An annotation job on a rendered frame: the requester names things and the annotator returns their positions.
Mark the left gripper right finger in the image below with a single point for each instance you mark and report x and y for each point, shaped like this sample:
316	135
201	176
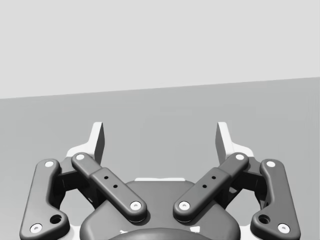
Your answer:
210	185

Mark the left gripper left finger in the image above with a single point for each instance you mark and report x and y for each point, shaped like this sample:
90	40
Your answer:
110	185

